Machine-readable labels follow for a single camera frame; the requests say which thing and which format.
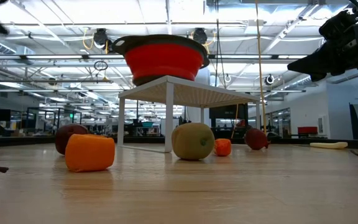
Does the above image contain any black aluminium table frame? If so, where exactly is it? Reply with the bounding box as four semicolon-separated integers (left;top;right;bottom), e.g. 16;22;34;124
0;135;358;150

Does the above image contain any dark red toy pomegranate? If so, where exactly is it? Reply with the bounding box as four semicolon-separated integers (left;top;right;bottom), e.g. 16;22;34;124
244;128;272;151

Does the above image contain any black coiled ceiling cable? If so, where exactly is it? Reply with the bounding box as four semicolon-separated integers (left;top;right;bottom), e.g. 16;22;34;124
93;60;109;72

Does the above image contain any brown-green toy kiwi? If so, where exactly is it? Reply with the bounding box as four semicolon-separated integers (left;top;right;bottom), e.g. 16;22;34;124
171;122;216;161

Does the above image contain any black wall screen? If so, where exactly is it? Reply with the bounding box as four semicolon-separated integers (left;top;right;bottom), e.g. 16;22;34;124
209;104;249;119

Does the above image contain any small orange toy fruit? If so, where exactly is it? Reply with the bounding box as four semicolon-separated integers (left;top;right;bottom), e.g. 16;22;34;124
213;138;232;157

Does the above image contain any white perforated riser shelf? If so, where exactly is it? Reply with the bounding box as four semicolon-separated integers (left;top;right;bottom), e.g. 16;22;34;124
117;75;261;153

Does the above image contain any red box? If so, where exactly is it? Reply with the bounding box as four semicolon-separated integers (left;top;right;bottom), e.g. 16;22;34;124
296;126;319;135

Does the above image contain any dark red toy apple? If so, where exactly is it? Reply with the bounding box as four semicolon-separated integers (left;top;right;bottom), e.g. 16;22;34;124
54;123;89;156

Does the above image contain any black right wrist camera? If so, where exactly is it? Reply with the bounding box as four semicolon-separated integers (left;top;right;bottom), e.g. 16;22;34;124
318;10;358;40

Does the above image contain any yellow hanging cable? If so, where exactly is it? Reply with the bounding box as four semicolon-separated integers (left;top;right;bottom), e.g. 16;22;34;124
254;0;267;135

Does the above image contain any red collapsible colander bowl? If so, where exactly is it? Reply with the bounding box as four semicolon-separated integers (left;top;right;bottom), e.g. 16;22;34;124
111;34;211;87

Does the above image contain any knife with cream handle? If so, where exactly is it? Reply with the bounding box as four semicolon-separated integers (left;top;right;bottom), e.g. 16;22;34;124
303;141;349;150

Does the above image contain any black hanging cable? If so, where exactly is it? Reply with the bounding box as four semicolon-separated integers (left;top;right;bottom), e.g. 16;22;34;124
213;0;227;90

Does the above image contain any black workstation frame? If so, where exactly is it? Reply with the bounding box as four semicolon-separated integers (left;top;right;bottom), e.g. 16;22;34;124
25;107;83;135

